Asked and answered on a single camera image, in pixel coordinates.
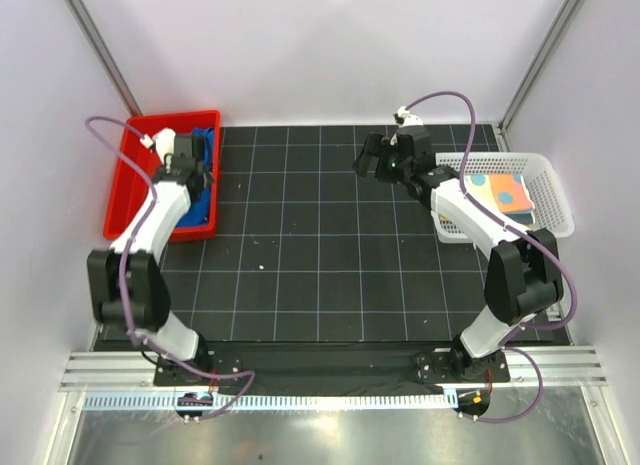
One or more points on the aluminium corner post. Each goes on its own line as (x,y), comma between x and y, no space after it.
(100,48)
(553,37)

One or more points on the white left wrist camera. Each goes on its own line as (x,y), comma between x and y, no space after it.
(162,143)

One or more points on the right aluminium corner post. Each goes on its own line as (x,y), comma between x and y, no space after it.
(553,37)

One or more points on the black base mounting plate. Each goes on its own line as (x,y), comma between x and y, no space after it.
(291,368)

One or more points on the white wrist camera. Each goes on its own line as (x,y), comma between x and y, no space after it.
(407,123)
(162,143)

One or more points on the left aluminium corner post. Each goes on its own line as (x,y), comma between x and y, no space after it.
(100,48)

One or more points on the yellow tiger hello towel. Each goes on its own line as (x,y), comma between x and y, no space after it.
(526,219)

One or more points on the red plastic bin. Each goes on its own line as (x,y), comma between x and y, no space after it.
(129,190)

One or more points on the white plastic mesh basket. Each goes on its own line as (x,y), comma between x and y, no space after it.
(552,210)

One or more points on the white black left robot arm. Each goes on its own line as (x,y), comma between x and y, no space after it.
(127,287)

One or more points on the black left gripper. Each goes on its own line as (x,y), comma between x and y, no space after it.
(167,165)

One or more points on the pastel striped towel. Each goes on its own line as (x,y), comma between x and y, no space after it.
(506,193)

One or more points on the aluminium front rail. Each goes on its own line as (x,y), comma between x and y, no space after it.
(125,381)

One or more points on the blue towel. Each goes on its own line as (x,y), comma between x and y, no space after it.
(198,213)

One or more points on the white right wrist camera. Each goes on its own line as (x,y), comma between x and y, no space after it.
(407,123)

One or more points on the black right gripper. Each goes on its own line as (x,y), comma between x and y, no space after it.
(376,146)

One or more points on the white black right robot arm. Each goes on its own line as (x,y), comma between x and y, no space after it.
(523,277)

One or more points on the black grid cutting mat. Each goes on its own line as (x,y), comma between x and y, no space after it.
(306,250)

